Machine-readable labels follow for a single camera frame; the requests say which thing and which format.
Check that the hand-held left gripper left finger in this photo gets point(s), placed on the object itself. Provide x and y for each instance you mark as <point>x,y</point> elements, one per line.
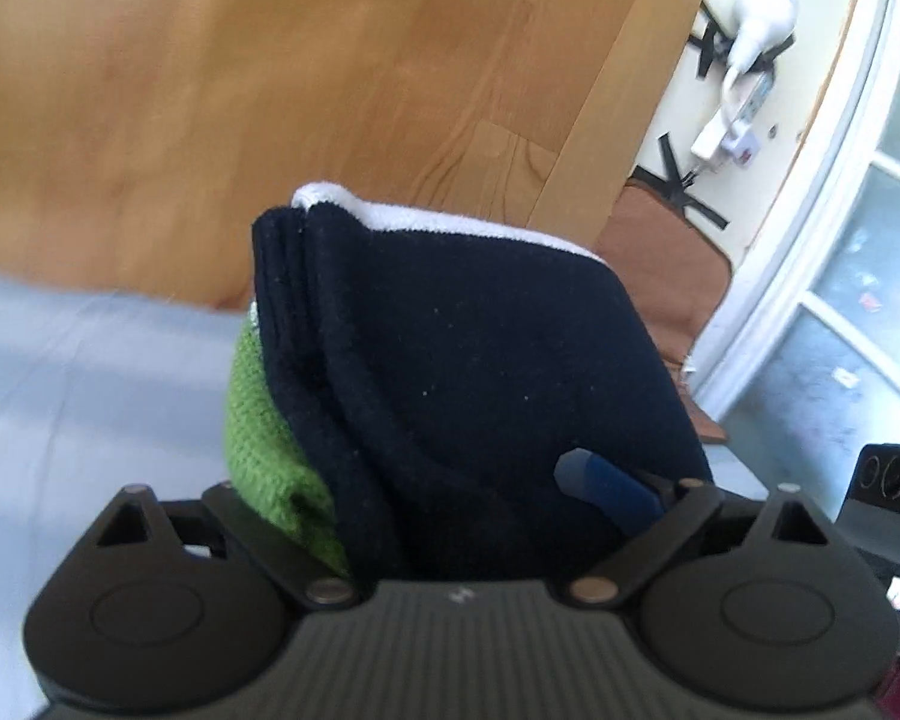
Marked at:
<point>270,549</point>

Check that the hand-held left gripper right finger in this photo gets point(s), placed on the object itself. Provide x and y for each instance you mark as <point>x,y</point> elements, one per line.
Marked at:
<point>600,486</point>

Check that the green navy white knit sweater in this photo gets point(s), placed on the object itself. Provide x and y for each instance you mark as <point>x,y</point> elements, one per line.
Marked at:
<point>465,390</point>

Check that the brown floor mat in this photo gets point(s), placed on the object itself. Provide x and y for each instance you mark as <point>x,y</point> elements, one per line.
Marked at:
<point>667,277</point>

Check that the blue white striped tablecloth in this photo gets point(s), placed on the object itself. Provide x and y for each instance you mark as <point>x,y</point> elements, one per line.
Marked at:
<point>82,405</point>

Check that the black tape cross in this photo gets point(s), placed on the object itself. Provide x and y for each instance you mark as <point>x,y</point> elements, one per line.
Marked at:
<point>675,180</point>

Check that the white glazed door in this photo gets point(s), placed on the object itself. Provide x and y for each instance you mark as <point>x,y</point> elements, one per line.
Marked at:
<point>840,187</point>

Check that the white plug adapter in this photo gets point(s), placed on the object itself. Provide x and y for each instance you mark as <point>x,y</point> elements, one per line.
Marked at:
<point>724,139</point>

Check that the white wall lamp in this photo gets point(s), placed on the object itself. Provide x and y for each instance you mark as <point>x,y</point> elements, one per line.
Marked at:
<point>762,11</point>

